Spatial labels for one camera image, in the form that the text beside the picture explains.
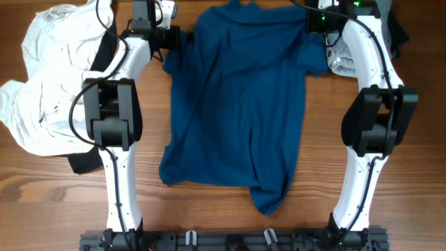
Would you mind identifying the blue t-shirt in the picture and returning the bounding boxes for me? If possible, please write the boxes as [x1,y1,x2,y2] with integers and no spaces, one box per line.
[159,1,328,215]

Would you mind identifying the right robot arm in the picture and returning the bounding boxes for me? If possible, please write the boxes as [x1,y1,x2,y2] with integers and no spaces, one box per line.
[305,1,418,249]

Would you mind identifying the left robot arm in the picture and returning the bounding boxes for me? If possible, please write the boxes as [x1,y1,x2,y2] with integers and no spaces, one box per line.
[82,1,180,250]

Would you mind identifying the white shirt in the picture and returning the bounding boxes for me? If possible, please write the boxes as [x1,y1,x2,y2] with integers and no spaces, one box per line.
[1,0,114,156]

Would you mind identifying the black garment under pile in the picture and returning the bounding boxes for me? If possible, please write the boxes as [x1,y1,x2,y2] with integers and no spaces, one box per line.
[66,32,118,174]

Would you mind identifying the folded light blue jeans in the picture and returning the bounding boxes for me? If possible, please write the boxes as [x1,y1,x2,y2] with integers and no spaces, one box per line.
[325,0,393,78]

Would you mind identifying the black folded garment under jeans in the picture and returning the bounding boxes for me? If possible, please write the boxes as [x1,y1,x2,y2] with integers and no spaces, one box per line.
[387,11,409,57]

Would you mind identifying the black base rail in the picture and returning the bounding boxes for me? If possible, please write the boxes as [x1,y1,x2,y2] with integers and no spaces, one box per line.
[79,228,390,251]

